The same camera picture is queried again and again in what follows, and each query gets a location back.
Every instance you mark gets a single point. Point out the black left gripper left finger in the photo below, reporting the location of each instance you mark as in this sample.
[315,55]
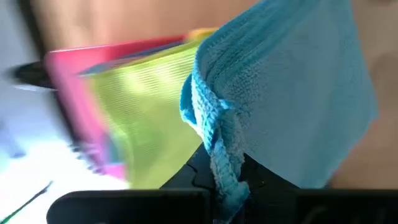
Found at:
[140,205]

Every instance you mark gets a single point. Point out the yellow microfiber towel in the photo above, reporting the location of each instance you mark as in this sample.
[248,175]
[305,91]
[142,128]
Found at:
[202,32]

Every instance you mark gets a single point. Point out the pink plastic bin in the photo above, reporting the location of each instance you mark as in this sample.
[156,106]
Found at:
[77,93]

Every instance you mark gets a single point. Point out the light blue microfiber towel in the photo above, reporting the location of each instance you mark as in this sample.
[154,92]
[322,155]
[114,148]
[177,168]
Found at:
[295,93]

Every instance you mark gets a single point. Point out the green microfiber towel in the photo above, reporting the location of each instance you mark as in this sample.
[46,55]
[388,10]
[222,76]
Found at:
[149,124]

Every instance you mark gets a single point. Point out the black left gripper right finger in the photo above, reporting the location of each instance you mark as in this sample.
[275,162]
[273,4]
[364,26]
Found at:
[311,205]

